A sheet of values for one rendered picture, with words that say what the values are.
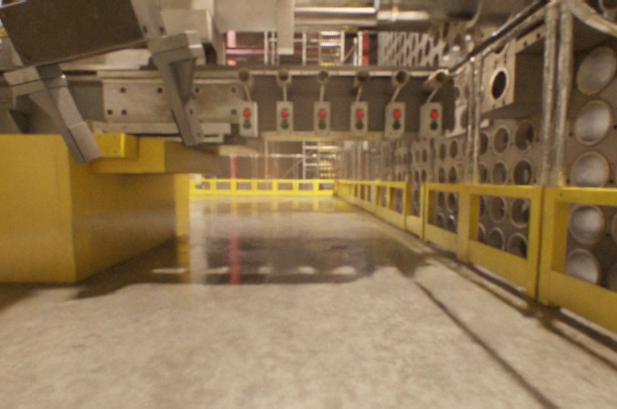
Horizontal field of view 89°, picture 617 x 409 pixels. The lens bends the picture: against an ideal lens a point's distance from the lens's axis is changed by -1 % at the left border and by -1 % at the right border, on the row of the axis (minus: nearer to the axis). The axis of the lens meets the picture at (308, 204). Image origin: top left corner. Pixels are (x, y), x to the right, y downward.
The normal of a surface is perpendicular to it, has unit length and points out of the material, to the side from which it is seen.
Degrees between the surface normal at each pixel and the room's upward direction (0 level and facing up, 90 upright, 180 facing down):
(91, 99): 90
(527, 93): 90
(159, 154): 90
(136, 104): 90
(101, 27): 113
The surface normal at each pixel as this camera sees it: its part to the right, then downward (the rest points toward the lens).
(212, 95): 0.01, 0.08
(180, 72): -0.09, 0.47
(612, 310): -1.00, 0.00
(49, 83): 0.98, -0.11
